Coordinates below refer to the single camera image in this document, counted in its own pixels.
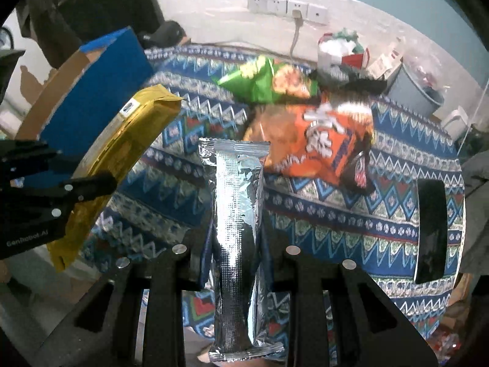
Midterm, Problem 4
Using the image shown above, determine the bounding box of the yellow biscuit packet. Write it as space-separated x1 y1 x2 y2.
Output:
46 85 182 273

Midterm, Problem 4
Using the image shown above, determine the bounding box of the silver snack packet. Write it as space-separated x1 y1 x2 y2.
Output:
198 137 286 364

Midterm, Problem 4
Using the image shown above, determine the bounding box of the white peeling door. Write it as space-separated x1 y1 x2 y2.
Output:
0 8 52 138

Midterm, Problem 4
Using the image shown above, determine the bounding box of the blue cardboard box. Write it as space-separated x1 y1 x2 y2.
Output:
15 27 154 188

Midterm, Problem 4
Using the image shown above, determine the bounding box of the white plug with cable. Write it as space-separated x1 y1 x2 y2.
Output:
288 9 306 59

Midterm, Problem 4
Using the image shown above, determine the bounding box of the blue trash bin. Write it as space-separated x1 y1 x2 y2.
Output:
385 61 448 120

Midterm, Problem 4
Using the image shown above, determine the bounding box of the hanging black cloth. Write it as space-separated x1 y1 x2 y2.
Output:
17 0 163 70

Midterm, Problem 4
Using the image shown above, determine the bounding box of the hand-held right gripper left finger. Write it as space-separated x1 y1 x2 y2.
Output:
38 232 216 367

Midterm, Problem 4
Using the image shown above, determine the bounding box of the large orange chip bag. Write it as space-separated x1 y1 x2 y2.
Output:
244 98 376 194

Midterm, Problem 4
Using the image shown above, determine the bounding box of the patterned tablecloth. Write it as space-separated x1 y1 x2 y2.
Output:
88 44 465 365

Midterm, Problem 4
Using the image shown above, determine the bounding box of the black phone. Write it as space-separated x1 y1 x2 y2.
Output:
414 178 448 285

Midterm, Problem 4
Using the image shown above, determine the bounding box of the white paper package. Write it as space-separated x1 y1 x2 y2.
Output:
366 37 406 82

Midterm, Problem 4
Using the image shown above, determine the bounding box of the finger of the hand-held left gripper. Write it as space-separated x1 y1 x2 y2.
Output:
49 173 118 219

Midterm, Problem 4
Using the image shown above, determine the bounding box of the green snack bag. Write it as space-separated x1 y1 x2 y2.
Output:
217 55 319 105

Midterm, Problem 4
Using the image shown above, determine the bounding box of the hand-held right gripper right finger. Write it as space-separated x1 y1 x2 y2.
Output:
263 236 438 367

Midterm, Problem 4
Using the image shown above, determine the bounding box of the black round speaker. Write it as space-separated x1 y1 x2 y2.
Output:
138 20 186 48

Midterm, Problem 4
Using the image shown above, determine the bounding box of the red and white paper bag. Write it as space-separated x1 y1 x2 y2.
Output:
317 27 372 81

